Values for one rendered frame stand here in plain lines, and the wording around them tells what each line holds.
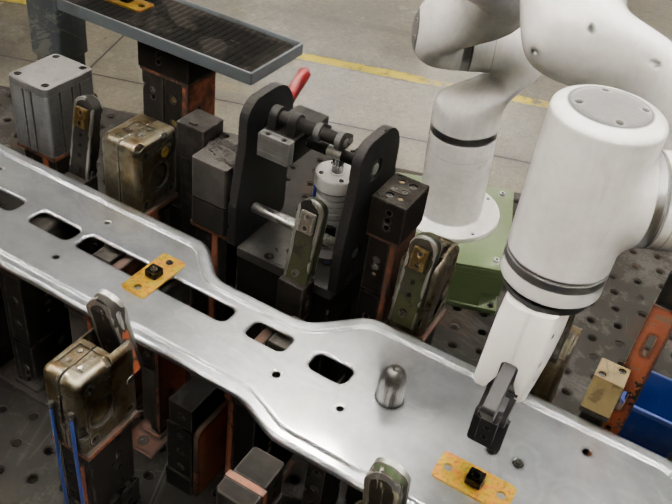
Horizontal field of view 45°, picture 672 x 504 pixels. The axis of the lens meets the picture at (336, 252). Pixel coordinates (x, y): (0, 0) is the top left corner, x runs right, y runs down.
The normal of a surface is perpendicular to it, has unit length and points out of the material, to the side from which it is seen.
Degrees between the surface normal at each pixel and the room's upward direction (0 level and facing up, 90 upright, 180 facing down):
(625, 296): 0
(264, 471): 0
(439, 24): 83
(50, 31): 90
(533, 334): 82
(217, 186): 90
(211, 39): 0
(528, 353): 85
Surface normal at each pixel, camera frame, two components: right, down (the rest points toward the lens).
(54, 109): 0.86, 0.39
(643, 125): 0.22, -0.65
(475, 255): 0.05, -0.76
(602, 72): -0.39, 0.80
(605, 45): -0.32, 0.51
